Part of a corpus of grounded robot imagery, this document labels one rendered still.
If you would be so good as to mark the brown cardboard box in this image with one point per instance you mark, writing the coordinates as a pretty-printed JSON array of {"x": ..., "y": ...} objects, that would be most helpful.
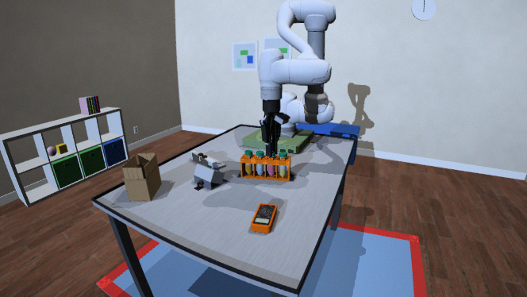
[{"x": 141, "y": 187}]

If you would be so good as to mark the orange multimeter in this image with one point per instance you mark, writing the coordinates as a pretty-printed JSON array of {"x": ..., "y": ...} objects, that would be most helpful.
[{"x": 264, "y": 217}]

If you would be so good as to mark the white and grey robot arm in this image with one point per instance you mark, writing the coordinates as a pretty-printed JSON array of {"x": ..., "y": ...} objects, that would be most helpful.
[{"x": 308, "y": 69}]

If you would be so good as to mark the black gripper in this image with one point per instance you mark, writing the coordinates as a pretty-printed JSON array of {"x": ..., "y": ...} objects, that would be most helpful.
[{"x": 270, "y": 127}]

